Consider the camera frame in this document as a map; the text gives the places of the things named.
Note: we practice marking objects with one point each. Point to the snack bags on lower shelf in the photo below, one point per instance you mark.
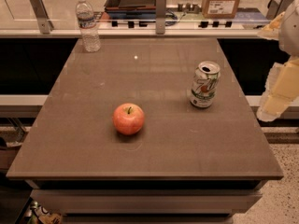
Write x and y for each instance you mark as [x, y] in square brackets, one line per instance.
[40, 215]

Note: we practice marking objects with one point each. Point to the green white soda can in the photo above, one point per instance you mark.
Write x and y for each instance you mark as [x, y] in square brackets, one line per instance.
[204, 84]

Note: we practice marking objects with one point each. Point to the red apple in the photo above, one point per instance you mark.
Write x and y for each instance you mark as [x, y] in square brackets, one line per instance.
[128, 118]

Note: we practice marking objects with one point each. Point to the cardboard box with label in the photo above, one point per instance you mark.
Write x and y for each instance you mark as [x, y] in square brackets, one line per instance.
[219, 9]

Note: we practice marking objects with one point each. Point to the clear plastic water bottle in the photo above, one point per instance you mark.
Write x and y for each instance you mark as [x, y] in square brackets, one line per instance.
[88, 26]

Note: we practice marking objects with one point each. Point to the right metal glass bracket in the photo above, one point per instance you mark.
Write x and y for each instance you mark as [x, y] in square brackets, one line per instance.
[275, 7]

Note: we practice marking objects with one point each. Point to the metal glass bracket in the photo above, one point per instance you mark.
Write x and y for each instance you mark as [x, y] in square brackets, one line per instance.
[43, 21]
[275, 7]
[160, 16]

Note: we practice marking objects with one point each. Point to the middle metal glass bracket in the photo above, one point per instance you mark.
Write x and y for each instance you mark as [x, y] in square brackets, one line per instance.
[160, 16]

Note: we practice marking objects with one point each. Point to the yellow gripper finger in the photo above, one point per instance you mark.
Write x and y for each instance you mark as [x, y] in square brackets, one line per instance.
[281, 89]
[270, 31]

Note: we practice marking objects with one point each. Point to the brown table frame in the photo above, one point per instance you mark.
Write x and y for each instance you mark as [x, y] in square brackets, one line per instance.
[147, 206]

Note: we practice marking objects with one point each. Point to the left metal glass bracket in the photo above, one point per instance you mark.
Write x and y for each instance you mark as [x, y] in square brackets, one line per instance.
[43, 21]

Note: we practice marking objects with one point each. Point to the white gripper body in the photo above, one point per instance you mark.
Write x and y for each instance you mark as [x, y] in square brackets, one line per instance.
[291, 32]

